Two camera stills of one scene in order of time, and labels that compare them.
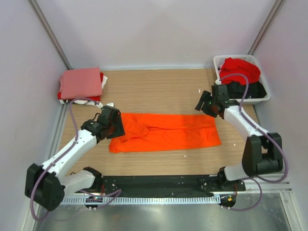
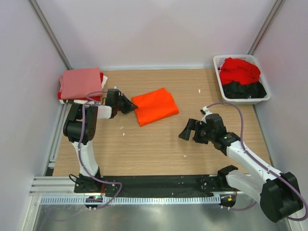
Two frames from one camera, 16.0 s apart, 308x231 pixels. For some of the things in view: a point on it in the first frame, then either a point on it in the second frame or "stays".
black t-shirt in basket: x=237 y=90 stays
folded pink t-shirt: x=81 y=82 stays
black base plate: x=193 y=186 stays
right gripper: x=206 y=96 → x=194 y=125
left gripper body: x=112 y=126 → x=118 y=104
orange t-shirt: x=144 y=132 → x=154 y=106
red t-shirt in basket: x=231 y=66 stays
